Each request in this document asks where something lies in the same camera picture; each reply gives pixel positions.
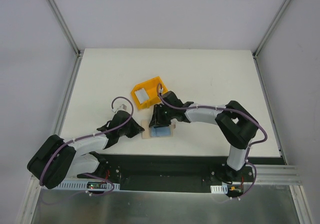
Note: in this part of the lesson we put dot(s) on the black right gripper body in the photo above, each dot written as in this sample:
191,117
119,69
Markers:
160,115

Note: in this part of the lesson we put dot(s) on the yellow plastic bin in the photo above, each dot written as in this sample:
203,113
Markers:
150,86

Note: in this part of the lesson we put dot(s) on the white cable duct right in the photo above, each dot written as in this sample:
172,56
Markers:
219,189

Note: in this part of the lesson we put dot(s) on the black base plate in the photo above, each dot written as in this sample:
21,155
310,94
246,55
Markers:
193,174

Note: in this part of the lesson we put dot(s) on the beige card holder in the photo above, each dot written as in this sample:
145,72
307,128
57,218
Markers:
161,132

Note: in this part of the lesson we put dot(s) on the right aluminium post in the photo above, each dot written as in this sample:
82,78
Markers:
272,26

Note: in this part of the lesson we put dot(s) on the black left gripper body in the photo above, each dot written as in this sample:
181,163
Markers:
128,128

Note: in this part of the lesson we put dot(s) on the left aluminium post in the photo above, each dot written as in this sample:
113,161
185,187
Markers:
64,27

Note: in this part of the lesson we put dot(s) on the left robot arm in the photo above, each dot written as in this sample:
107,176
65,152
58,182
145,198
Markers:
57,159

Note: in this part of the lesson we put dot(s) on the aluminium frame rail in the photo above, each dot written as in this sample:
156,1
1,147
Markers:
277,175

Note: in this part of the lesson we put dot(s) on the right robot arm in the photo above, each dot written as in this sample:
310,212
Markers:
236,124

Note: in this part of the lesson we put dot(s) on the aluminium post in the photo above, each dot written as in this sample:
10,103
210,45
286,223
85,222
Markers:
64,27
272,26

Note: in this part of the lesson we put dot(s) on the white cable duct left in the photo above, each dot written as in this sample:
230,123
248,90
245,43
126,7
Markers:
87,185

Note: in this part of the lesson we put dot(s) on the white cable duct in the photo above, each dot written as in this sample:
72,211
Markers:
219,189
87,185

